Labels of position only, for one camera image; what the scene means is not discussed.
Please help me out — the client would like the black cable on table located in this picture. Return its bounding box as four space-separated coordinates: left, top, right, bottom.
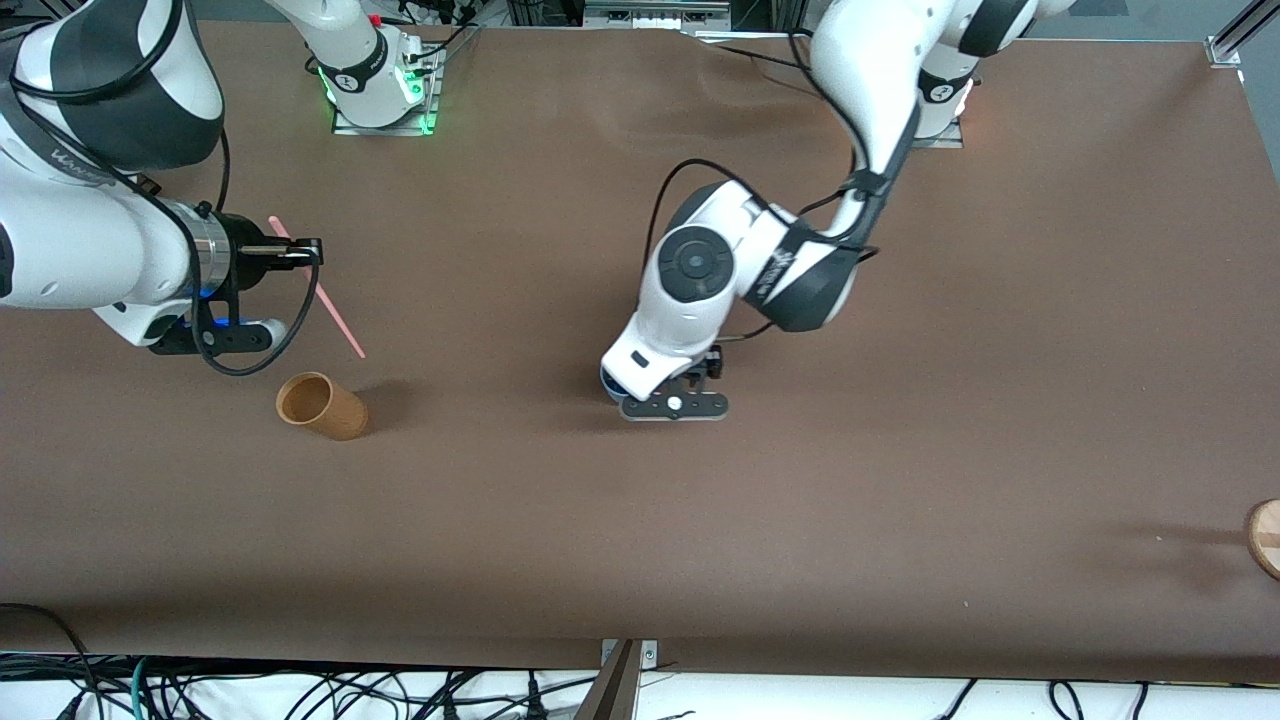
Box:
690 28 831 77

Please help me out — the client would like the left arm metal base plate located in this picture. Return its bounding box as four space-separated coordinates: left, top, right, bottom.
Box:
912 80 967 150

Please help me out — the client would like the pink straw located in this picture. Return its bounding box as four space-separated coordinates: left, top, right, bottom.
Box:
268 215 367 360

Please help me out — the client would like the black looping floor cable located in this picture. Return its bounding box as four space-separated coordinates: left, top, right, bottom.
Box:
0 602 101 720

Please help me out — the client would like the grey device box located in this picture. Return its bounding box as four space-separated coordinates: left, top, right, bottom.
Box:
583 0 732 32

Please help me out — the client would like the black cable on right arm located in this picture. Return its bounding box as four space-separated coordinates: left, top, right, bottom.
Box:
188 130 324 379

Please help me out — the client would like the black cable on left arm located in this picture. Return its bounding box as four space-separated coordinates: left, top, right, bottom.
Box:
652 157 883 263

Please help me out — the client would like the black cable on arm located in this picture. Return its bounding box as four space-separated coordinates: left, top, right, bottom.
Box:
652 157 883 263
188 130 324 379

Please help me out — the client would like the brown paper cup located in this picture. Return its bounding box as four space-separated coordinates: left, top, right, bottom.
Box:
276 371 369 441

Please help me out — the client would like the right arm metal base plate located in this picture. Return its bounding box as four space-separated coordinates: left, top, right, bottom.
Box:
330 42 443 137

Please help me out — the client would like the aluminium frame profile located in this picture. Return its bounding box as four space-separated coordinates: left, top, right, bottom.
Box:
1207 0 1280 68

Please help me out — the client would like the dark angled metal bar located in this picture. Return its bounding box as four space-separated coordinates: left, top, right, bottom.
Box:
574 640 641 720

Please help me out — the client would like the round wooden board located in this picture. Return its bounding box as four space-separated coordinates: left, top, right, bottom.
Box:
1246 498 1280 581

